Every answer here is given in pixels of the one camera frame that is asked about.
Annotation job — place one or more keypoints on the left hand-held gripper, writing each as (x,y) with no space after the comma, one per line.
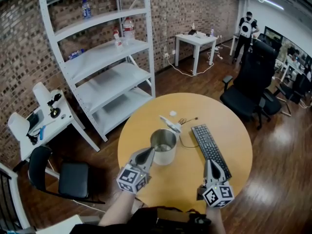
(131,179)

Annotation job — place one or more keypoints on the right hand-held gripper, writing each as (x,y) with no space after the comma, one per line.
(218,196)

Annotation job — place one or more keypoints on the white electric kettle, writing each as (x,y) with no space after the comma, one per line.
(165,152)

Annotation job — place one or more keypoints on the person's left forearm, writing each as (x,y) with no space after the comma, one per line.
(117,209)

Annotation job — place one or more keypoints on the person's right forearm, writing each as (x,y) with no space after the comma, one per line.
(214,219)

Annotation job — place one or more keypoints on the black keyboard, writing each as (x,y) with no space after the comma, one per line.
(210,150)

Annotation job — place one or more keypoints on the small white round object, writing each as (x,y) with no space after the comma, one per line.
(173,113)

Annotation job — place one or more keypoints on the black waist-worn device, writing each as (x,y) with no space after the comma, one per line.
(180,218)

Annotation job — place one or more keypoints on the person's black clothing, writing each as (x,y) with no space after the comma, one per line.
(136,222)

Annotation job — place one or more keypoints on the black folding chair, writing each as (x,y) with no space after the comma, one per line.
(73,181)

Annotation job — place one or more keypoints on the white metal shelf rack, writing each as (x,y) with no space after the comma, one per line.
(107,82)

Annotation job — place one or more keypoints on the white desk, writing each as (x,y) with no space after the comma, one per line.
(56,128)

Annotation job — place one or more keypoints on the black desk stand tool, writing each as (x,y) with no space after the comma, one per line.
(54,108)

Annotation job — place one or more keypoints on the blue hand tool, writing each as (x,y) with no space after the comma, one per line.
(42,132)

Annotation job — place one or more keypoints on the large black office chair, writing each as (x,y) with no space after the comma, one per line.
(253,77)

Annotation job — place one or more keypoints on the white side table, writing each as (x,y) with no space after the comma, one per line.
(61,225)

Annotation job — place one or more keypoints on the black cantilever office chair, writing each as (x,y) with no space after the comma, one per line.
(292,94)

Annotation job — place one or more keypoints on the white lamp shade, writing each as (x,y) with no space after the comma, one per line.
(41,95)
(18,124)

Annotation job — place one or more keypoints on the small red cap bottle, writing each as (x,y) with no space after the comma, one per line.
(118,40)

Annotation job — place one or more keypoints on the white power strip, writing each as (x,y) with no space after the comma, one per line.
(218,52)

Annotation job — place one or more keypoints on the lying blue label bottle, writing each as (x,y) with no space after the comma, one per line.
(76,54)

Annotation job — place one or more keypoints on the large red label water bottle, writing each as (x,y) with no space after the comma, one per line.
(128,30)

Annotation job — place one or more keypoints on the small white square table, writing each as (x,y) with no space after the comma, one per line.
(197,39)

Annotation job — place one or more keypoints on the white railing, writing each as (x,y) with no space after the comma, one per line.
(17,199)

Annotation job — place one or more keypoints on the black device on table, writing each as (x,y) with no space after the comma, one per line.
(192,32)

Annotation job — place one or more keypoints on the glass partition window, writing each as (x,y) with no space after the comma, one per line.
(292,45)

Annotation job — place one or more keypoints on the blue label water bottle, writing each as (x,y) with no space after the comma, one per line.
(86,10)

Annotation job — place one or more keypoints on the ceiling light strip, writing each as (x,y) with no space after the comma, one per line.
(268,2)

